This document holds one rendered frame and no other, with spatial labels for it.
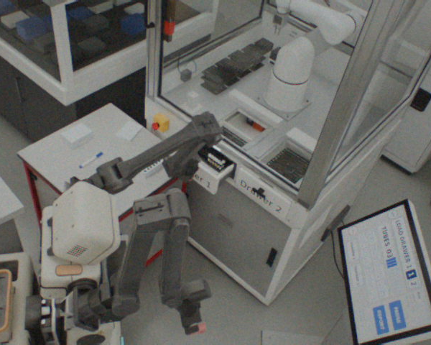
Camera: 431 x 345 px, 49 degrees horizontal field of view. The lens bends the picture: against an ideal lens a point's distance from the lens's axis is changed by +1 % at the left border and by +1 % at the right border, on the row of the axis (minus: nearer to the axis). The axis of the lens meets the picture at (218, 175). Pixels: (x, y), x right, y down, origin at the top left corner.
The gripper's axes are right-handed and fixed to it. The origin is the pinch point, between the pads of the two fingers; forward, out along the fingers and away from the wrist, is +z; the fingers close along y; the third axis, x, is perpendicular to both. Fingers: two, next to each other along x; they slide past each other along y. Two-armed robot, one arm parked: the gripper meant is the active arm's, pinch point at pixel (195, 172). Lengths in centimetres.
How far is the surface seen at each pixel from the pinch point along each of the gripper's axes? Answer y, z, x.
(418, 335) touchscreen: 7, -28, -108
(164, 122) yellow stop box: 9.0, 8.4, 32.8
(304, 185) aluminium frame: 24, 1, -45
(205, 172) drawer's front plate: 2.8, 0.1, -4.1
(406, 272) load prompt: 20, -16, -95
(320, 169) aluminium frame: 32, -9, -48
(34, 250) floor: -100, 28, 71
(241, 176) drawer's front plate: 10.0, 10.7, -16.1
